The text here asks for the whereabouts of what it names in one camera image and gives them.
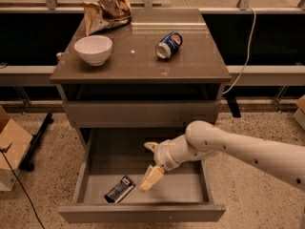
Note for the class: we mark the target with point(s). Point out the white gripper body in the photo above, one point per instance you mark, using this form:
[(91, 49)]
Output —
[(162, 156)]

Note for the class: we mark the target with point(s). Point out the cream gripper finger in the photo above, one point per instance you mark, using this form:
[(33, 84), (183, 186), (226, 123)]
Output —
[(151, 146), (151, 177)]

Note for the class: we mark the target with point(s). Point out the blue rxbar blueberry wrapper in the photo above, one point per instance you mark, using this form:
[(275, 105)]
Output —
[(120, 190)]

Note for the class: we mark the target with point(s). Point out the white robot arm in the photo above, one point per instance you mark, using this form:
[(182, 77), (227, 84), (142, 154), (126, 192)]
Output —
[(202, 140)]

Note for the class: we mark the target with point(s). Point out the closed grey top drawer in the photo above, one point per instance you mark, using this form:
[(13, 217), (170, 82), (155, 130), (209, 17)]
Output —
[(139, 114)]

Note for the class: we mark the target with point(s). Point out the open grey middle drawer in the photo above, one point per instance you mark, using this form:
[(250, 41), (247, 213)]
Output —
[(107, 189)]

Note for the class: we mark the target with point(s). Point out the grey drawer cabinet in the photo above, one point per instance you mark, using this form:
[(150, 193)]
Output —
[(196, 72)]

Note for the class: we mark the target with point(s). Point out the black stand leg right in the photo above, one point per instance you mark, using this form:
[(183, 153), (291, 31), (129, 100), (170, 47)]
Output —
[(233, 105)]

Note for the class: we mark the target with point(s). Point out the black stand leg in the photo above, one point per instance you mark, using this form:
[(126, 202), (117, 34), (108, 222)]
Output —
[(233, 105), (26, 163)]

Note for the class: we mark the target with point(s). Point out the blue pepsi can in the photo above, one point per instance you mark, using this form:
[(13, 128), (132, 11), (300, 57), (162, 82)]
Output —
[(169, 45)]

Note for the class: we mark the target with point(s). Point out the white ceramic bowl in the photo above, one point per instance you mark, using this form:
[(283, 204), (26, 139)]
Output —
[(94, 50)]

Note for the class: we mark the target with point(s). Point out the black stand leg left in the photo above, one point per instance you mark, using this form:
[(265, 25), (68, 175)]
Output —
[(26, 163)]

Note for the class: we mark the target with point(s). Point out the small can behind cabinet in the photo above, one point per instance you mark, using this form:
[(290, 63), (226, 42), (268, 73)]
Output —
[(59, 57)]

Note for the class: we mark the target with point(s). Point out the cardboard box on right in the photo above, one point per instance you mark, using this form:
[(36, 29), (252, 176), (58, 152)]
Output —
[(299, 114)]

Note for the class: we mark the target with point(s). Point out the cardboard box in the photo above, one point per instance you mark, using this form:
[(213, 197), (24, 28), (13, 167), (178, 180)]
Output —
[(299, 114), (16, 141)]

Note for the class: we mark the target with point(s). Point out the crumpled brown chip bag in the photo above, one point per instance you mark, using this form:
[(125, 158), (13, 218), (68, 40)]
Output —
[(106, 14)]

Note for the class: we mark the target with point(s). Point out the cardboard box on left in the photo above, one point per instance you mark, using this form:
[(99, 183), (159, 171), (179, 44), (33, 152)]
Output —
[(16, 141)]

